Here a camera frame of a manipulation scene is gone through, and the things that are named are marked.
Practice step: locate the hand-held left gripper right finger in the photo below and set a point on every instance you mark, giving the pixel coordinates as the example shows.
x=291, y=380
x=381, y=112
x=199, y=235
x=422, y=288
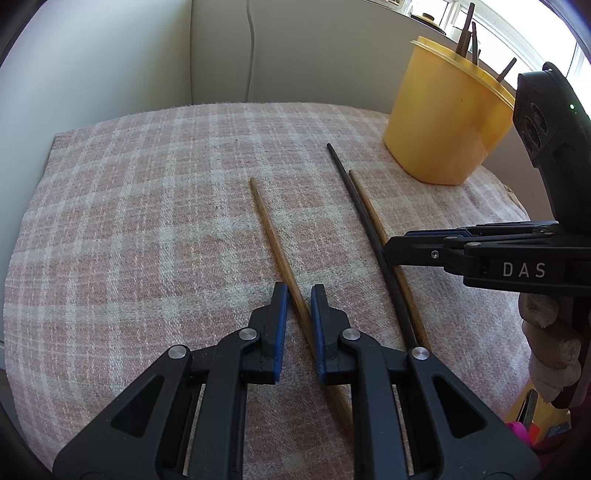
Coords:
x=318, y=337

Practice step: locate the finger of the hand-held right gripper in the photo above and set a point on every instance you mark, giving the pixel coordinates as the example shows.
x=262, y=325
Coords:
x=485, y=232
x=415, y=253

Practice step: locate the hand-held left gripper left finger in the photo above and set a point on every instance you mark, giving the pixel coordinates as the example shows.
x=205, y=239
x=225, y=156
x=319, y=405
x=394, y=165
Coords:
x=279, y=332

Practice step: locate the yellow plastic container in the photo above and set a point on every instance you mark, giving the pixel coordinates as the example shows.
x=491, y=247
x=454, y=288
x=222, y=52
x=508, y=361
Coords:
x=438, y=129

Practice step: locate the person's right hand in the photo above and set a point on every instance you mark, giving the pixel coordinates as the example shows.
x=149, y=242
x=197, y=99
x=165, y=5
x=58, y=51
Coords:
x=549, y=350

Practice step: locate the pink checked cloth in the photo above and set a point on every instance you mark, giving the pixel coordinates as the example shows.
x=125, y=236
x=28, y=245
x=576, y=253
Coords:
x=138, y=230

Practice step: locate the dark casserole pot yellow lid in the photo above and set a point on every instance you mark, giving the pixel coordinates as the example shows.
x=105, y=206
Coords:
x=427, y=19

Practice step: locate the pink plastic object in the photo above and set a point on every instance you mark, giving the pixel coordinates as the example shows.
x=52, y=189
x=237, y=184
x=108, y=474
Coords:
x=519, y=431

